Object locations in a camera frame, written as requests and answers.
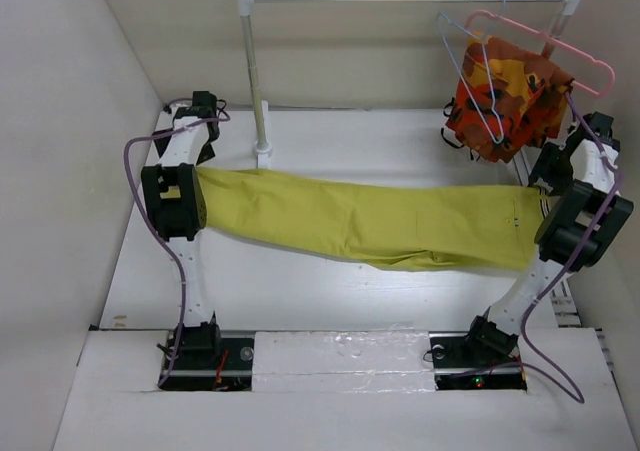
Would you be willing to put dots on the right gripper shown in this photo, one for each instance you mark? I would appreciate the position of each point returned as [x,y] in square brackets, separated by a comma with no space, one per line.
[544,169]

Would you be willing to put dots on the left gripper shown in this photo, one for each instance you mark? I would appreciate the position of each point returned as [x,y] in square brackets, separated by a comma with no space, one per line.
[205,154]

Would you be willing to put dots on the yellow-green trousers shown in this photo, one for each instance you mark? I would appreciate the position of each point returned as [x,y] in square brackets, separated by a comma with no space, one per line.
[406,229]

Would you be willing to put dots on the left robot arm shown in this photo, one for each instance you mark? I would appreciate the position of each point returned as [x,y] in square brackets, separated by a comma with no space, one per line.
[176,209]

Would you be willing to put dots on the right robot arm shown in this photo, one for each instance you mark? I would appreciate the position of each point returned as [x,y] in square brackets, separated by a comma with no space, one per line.
[581,225]

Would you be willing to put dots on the pink plastic hanger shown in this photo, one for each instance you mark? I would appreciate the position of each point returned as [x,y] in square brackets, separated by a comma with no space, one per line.
[551,44]

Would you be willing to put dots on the orange camouflage garment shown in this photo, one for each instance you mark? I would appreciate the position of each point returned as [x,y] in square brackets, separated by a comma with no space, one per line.
[506,99]

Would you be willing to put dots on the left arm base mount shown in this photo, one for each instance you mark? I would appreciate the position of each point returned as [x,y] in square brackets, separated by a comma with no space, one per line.
[198,367]

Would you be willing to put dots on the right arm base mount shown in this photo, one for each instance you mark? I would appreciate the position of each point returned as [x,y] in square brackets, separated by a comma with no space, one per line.
[460,365]

